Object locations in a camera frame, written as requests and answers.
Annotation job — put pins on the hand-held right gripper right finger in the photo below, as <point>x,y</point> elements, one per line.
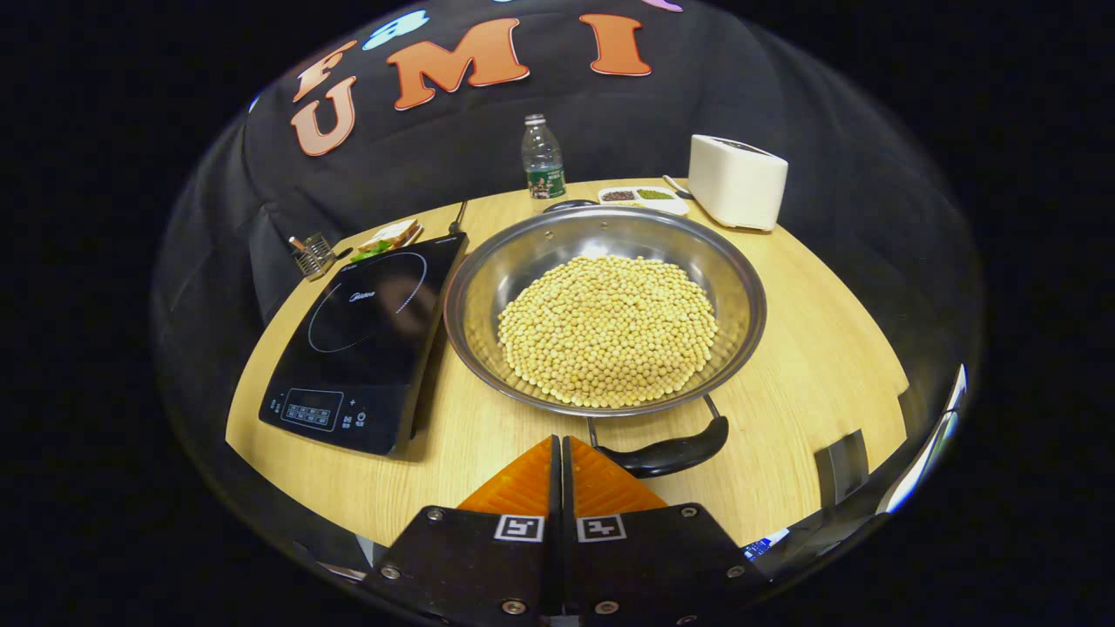
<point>636,566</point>

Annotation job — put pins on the clear plastic water bottle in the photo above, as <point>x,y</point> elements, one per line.
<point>543,165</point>

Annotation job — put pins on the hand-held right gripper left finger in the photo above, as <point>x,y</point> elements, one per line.
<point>488,566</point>

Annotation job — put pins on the white sandwich plate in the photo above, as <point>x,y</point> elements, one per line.
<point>411,239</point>

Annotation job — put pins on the pile of yellow soybeans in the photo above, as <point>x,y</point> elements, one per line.
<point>610,331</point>

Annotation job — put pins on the white divided dish of beans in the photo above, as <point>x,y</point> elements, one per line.
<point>640,197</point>

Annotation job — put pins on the white toaster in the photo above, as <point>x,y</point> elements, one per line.
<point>736,183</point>

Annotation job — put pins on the sandwich with lettuce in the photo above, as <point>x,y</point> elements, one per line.
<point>390,235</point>

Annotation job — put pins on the black induction cooktop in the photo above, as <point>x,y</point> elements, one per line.
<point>366,348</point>

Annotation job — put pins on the black backdrop cloth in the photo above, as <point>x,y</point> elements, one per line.
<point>418,148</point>

